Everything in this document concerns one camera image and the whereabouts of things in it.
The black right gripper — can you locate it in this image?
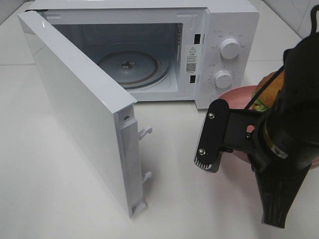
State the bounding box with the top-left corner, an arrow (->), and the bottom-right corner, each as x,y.
221,94 -> 319,228

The burger with lettuce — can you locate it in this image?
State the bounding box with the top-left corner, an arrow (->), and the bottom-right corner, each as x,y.
251,70 -> 285,112

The pink round plate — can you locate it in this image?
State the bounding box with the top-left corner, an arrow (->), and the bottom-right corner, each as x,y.
219,85 -> 319,169

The round white door button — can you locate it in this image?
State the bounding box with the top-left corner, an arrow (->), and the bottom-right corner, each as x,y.
210,95 -> 218,103

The white microwave door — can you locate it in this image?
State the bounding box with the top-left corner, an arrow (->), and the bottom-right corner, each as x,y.
18,10 -> 152,217

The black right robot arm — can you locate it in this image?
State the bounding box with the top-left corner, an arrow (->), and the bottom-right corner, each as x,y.
223,6 -> 319,228

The lower white dial knob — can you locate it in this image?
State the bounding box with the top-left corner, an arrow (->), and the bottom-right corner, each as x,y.
214,70 -> 233,89

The white dial knob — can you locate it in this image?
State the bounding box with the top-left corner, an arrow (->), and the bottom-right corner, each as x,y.
219,38 -> 240,60
214,70 -> 233,89

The upper white dial knob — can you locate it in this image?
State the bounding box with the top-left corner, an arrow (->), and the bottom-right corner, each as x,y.
219,38 -> 240,60

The white microwave oven body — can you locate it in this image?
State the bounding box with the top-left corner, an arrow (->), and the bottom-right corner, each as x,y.
25,0 -> 259,109

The glass microwave turntable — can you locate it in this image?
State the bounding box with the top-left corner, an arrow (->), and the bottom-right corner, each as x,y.
98,51 -> 171,90

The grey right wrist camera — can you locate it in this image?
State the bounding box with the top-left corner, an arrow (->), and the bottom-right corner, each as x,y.
194,99 -> 229,173

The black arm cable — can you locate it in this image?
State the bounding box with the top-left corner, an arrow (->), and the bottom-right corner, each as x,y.
244,71 -> 285,112

